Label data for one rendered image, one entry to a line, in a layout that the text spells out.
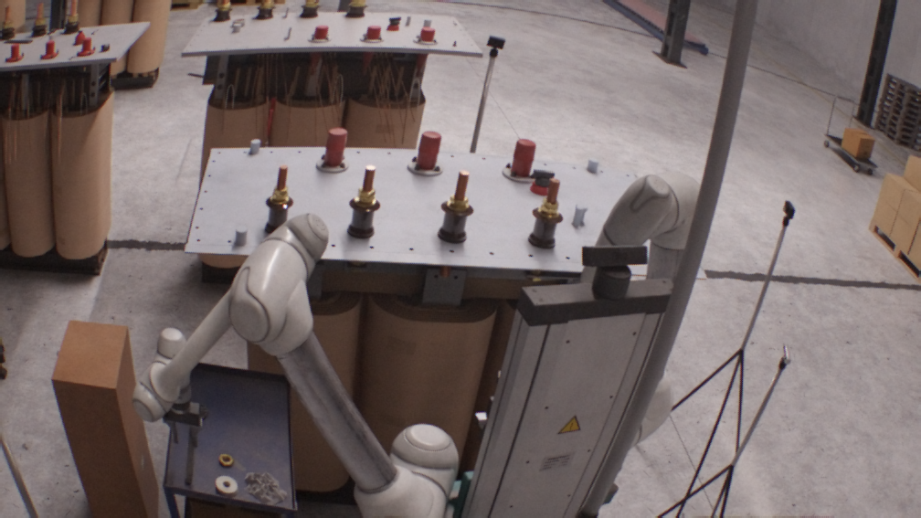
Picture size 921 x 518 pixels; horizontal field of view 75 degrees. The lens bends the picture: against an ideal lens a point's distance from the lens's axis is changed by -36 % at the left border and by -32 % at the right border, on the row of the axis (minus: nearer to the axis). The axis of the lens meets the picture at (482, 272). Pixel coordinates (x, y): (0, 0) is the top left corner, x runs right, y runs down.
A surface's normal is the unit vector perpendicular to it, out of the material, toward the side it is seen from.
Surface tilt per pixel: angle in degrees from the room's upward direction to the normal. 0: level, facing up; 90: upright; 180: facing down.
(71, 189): 90
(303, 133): 90
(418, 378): 90
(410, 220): 0
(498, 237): 0
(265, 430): 0
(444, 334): 90
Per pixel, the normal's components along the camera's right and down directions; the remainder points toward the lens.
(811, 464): 0.18, -0.84
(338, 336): 0.59, 0.50
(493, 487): 0.36, 0.53
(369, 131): -0.14, 0.48
